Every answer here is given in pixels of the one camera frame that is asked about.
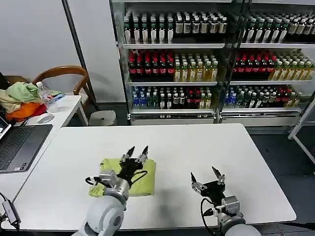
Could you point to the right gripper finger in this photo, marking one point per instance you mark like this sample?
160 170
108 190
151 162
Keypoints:
221 178
198 185

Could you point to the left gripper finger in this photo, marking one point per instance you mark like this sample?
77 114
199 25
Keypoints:
127 155
142 157

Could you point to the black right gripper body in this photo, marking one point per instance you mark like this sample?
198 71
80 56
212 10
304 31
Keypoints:
215 191

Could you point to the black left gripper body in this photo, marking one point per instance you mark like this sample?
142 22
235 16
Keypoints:
129 169

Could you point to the green shirt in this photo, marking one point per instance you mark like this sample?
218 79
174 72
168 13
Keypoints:
147 182

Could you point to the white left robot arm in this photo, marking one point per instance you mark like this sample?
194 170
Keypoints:
105 214

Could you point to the round white stool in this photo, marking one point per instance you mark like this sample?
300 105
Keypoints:
102 118

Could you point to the small white desk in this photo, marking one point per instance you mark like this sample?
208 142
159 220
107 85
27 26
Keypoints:
69 108

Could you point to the grey computer mouse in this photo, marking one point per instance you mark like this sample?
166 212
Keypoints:
45 118

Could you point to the wooden chair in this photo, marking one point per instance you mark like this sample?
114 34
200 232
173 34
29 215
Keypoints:
73 73

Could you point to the clear plastic water bottle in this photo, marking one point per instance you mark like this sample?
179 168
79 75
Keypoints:
46 97

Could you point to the drinks shelf with bottles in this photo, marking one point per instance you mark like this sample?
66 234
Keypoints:
169 61
270 61

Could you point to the dark grey laptop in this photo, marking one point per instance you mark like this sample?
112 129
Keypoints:
19 145

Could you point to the black slanted pole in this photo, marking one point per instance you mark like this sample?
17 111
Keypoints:
78 51

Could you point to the pile of coloured clothes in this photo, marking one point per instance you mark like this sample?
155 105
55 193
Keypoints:
22 100

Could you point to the grey adapter hub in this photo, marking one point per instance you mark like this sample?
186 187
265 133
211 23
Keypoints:
10 212

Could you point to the white metal rack frame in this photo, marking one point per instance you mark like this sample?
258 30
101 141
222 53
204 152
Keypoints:
301 127

